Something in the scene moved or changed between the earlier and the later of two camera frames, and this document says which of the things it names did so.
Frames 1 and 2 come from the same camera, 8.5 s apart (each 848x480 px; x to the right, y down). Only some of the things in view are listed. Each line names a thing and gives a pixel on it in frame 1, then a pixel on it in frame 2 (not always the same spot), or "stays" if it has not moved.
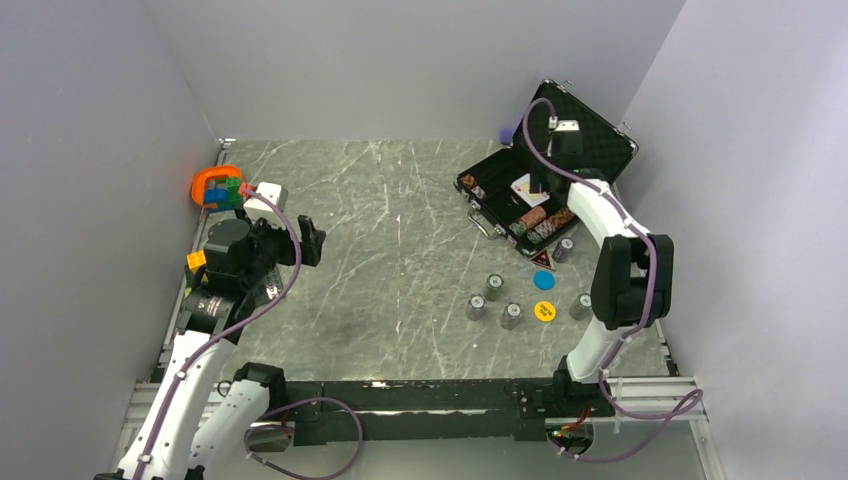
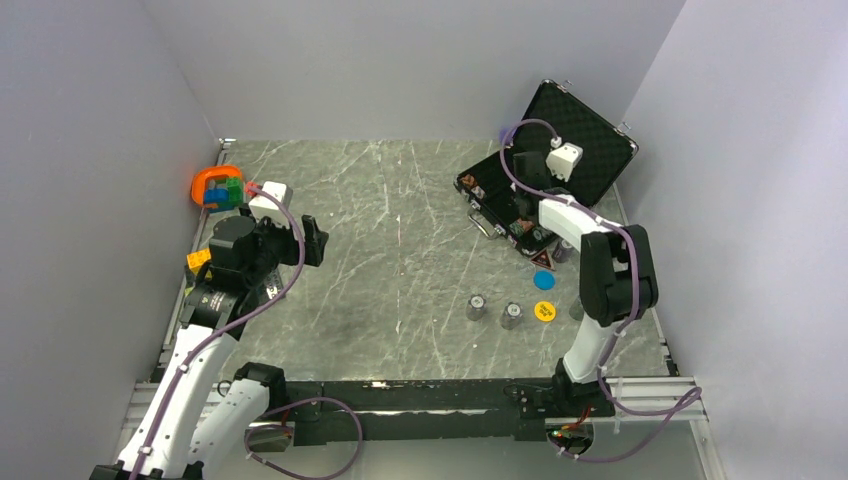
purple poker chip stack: (561, 250) stays
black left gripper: (311, 240) stays
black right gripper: (536, 180) to (547, 172)
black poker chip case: (560, 139) stays
